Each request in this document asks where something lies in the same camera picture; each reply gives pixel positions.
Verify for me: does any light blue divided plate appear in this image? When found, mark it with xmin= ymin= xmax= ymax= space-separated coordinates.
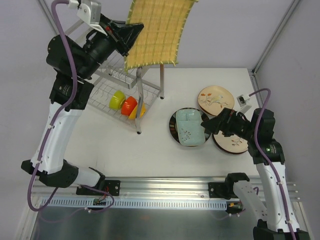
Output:
xmin=175 ymin=108 xmax=206 ymax=147

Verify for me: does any woven bamboo tray plate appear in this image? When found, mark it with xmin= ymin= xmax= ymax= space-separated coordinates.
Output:
xmin=124 ymin=0 xmax=197 ymax=72

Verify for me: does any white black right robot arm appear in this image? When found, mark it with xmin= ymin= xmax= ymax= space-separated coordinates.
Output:
xmin=201 ymin=108 xmax=310 ymax=240

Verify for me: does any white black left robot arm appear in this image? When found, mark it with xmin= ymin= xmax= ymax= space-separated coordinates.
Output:
xmin=21 ymin=15 xmax=144 ymax=195

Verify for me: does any stainless steel dish rack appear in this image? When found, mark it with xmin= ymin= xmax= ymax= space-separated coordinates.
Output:
xmin=64 ymin=17 xmax=166 ymax=135

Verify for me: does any beige leaf round plate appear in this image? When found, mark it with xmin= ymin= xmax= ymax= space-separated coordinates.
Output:
xmin=212 ymin=131 xmax=248 ymax=155

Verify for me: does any beige bird round plate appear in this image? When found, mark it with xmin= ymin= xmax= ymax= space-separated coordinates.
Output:
xmin=197 ymin=85 xmax=235 ymax=116

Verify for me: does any lime green bowl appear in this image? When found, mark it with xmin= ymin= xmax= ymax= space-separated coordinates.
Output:
xmin=109 ymin=90 xmax=126 ymax=110

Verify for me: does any orange bowl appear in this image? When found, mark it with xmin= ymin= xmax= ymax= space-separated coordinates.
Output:
xmin=121 ymin=96 xmax=138 ymax=116

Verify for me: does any yellow bowl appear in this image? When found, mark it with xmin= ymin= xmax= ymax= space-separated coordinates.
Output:
xmin=128 ymin=102 xmax=147 ymax=120

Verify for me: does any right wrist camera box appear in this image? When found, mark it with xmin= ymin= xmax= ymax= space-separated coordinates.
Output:
xmin=236 ymin=94 xmax=252 ymax=114

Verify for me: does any aluminium right frame post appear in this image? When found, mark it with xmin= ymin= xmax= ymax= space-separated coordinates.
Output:
xmin=251 ymin=0 xmax=302 ymax=77

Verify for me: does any aluminium frame post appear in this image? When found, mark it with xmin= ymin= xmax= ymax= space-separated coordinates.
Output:
xmin=251 ymin=0 xmax=302 ymax=77
xmin=36 ymin=0 xmax=59 ymax=36

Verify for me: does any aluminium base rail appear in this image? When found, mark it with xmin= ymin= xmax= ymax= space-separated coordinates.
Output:
xmin=31 ymin=176 xmax=302 ymax=202

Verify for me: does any white slotted cable duct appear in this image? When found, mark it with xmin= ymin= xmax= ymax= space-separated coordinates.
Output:
xmin=48 ymin=197 xmax=228 ymax=211

